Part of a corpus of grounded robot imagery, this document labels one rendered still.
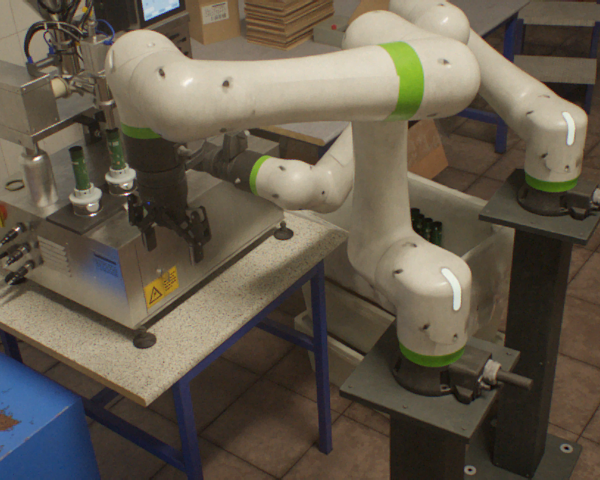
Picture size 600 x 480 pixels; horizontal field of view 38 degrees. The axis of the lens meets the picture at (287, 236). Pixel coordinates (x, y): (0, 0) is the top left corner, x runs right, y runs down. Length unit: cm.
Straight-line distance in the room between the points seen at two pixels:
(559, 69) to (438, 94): 361
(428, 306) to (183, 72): 65
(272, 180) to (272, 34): 188
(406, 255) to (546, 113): 67
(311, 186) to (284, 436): 121
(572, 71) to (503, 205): 273
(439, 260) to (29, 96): 97
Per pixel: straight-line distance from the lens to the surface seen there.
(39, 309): 229
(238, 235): 226
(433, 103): 132
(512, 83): 219
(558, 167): 213
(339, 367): 293
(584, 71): 490
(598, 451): 291
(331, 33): 367
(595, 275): 363
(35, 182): 213
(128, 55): 122
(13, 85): 201
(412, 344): 160
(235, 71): 116
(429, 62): 131
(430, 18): 189
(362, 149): 155
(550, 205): 218
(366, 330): 273
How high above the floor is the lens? 205
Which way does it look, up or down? 33 degrees down
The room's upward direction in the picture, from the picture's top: 4 degrees counter-clockwise
